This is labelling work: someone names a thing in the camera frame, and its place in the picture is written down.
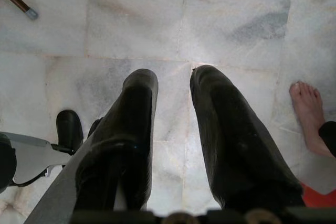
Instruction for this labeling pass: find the dark rod with grey cap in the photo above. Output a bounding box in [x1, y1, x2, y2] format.
[0, 0, 39, 22]

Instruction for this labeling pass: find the silver robot leg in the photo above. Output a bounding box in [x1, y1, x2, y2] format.
[0, 132, 73, 187]

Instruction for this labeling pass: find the orange red object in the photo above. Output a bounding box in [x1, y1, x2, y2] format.
[299, 181, 336, 209]

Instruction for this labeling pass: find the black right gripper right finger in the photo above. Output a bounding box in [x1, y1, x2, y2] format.
[189, 64, 307, 209]

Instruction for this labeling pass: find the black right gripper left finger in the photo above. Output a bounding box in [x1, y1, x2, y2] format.
[75, 68, 160, 212]

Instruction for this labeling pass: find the person's bare foot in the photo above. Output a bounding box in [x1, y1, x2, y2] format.
[289, 81, 336, 159]

